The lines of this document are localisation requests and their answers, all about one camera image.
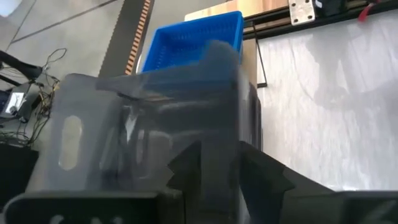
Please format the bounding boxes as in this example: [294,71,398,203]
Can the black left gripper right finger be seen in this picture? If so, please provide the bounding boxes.
[238,141,295,224]

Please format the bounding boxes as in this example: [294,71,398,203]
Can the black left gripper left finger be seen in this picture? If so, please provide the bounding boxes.
[167,140,205,194]

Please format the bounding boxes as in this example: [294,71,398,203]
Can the grey translucent plastic basket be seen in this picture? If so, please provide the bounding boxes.
[26,40,264,224]
[96,40,264,153]

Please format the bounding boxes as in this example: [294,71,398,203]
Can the blue plastic basket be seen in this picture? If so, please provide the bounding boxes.
[141,11,245,74]
[141,12,245,74]

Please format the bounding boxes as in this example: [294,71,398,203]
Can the black hazard striped floor mat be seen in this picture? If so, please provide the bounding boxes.
[98,0,155,78]

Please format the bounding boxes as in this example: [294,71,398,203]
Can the silver metal mounting plate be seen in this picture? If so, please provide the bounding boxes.
[288,0,317,26]

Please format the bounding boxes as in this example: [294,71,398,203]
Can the small device white face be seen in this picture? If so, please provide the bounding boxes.
[0,82,32,122]

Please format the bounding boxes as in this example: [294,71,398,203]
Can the black pole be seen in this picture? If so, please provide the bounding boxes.
[0,49,43,82]

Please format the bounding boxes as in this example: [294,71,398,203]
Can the black aluminium table frame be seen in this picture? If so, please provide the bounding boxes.
[243,0,398,40]

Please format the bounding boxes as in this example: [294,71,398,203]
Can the tangled black floor cables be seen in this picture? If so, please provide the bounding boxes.
[0,46,68,147]

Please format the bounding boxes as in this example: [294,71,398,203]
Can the red cable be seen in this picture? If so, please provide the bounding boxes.
[357,1,379,22]

